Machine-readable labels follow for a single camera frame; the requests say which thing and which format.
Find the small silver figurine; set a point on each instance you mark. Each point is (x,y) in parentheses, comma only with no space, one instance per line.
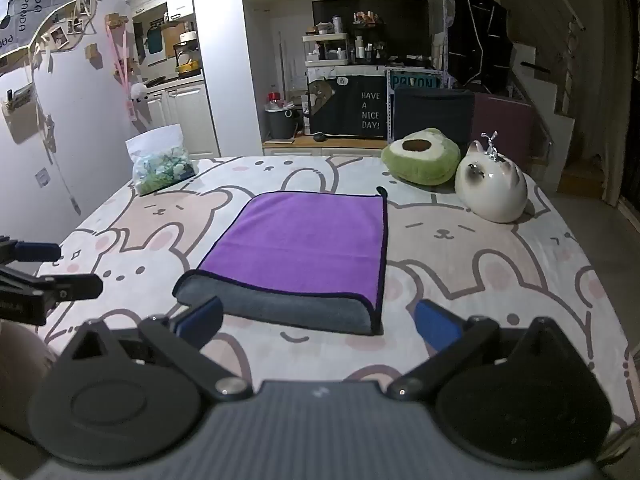
(490,145)

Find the grey round bin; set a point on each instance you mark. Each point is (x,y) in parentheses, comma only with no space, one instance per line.
(281,122)

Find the black computer mouse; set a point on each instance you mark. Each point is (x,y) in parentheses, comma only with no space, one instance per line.
(320,136)

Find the black fabric wardrobe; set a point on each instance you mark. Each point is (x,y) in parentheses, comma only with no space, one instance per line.
(480,40)

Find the white shelf organizer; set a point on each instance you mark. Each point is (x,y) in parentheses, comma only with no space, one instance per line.
(325,50)

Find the purple and grey towel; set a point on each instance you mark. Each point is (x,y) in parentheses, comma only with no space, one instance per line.
(310,245)

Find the wall socket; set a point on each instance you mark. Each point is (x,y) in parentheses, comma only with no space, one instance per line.
(42,177)

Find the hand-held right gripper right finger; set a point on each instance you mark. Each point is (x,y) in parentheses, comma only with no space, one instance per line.
(436,324)

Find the white hanging plush toy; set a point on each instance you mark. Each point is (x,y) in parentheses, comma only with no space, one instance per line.
(140,100)

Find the mauve chair back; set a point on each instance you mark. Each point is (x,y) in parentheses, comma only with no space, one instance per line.
(505,125)

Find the blue sign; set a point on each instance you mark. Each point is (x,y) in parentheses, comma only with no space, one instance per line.
(414,82)

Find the dark blue chair back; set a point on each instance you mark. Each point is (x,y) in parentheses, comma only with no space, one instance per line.
(432,112)

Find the green avocado plush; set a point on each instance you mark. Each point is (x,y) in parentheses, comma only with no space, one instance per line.
(422,157)

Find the yellow kettle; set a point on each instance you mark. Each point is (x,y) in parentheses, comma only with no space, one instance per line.
(189,66)

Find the white kitchen cabinet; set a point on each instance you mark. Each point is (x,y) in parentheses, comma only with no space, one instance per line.
(187,115)

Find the rabbit printed blanket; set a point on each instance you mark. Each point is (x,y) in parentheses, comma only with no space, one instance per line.
(500,260)

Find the black printed cloth banner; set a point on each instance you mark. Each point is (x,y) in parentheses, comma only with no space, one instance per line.
(350,105)

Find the grey printed wall banner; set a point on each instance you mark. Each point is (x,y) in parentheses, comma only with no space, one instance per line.
(35,7)

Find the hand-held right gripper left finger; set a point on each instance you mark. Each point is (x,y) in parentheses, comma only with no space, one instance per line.
(202,317)

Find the wall letter holder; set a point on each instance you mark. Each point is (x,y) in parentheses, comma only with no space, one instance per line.
(20,99)

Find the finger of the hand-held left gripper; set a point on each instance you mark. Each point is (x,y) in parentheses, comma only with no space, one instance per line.
(37,251)
(67,287)

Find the teal hanging board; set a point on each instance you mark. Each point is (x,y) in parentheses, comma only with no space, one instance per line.
(154,40)

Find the plastic bag of green pieces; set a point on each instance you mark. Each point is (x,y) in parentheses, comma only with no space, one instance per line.
(160,167)

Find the person's left hand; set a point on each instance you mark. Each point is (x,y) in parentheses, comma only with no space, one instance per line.
(22,360)

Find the white cat plush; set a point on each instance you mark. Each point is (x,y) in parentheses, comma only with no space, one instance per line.
(492,185)

